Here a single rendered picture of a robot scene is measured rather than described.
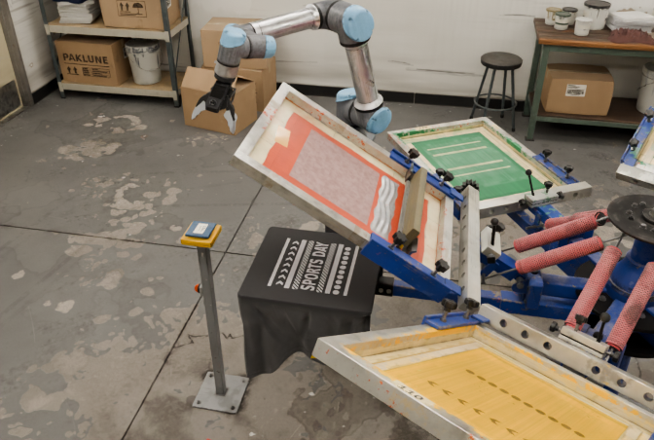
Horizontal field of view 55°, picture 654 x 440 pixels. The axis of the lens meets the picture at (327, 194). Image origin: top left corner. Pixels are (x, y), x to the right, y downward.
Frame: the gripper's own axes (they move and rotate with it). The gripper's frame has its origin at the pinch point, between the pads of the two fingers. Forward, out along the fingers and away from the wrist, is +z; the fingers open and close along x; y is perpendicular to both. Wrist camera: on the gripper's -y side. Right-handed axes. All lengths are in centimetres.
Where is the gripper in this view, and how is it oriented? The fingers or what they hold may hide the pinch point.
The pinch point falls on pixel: (211, 128)
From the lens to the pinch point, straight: 221.6
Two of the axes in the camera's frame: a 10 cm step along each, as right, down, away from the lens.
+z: -2.9, 7.8, 5.5
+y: 1.9, -5.2, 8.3
